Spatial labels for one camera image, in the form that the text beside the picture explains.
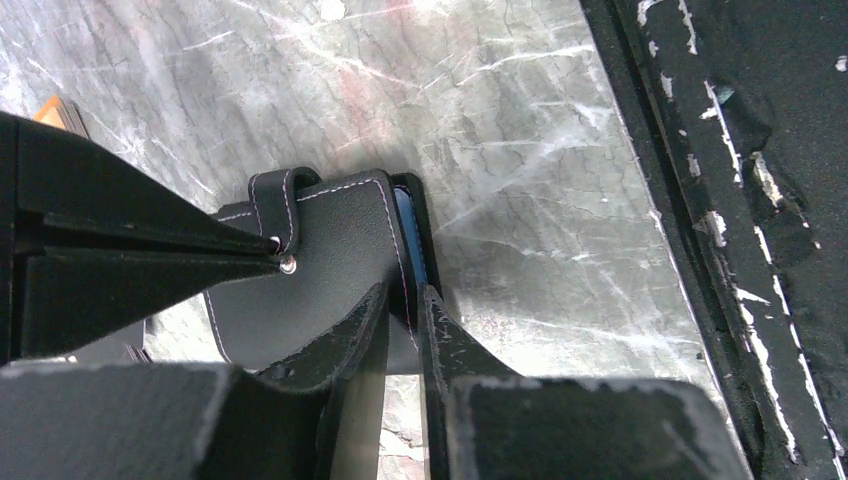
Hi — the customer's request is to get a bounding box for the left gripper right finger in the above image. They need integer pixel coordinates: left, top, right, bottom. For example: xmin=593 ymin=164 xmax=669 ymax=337
xmin=418 ymin=285 xmax=749 ymax=479

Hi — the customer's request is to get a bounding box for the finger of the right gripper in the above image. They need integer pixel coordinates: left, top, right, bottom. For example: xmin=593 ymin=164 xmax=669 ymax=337
xmin=1 ymin=251 xmax=279 ymax=363
xmin=1 ymin=112 xmax=280 ymax=257

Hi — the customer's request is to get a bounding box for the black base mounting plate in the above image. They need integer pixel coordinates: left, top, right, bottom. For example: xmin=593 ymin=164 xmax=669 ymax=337
xmin=582 ymin=1 xmax=847 ymax=479

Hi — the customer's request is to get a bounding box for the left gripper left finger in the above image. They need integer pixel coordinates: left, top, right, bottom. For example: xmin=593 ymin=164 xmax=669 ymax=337
xmin=1 ymin=283 xmax=389 ymax=479

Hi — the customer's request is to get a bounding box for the black leather card holder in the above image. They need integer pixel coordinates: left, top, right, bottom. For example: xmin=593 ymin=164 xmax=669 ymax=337
xmin=203 ymin=167 xmax=440 ymax=375

